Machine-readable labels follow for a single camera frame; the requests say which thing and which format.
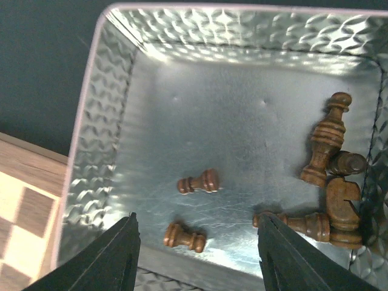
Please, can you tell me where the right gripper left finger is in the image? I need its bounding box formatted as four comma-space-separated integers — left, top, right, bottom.
24, 213, 140, 291

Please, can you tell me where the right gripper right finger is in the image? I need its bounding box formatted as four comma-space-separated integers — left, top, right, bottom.
258, 213, 377, 290

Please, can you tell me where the dark chess pieces pile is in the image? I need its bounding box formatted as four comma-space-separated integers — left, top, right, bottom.
163, 92, 367, 253

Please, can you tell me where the wooden chess board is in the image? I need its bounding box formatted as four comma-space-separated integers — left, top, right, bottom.
1, 133, 67, 290

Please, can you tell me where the pink tin box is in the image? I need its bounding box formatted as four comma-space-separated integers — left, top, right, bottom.
56, 3, 387, 290

